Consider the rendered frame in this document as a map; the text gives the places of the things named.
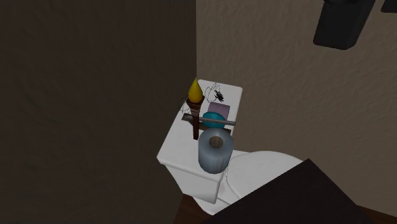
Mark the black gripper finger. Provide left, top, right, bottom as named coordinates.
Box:
left=312, top=0, right=377, bottom=51
left=380, top=0, right=397, bottom=14

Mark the purple square box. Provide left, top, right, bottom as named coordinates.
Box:
left=207, top=102, right=231, bottom=121

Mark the grey flat bar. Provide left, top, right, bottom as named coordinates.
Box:
left=181, top=113, right=237, bottom=129

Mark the teal oval bowl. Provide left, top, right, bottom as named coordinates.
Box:
left=202, top=111, right=227, bottom=129

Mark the brown torch with yellow flame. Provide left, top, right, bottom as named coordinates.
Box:
left=185, top=77, right=204, bottom=141

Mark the grey toilet paper roll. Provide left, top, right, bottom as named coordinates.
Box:
left=198, top=128, right=235, bottom=175

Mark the white toilet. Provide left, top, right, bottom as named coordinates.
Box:
left=156, top=79, right=303, bottom=216

